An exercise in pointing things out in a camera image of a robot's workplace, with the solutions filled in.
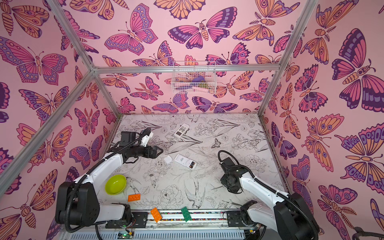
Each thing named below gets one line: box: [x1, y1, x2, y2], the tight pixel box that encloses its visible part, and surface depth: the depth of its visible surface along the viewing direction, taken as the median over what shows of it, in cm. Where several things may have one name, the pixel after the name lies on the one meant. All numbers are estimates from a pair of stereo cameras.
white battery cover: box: [163, 155, 173, 164], surface depth 97 cm
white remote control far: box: [174, 123, 190, 138], surface depth 111 cm
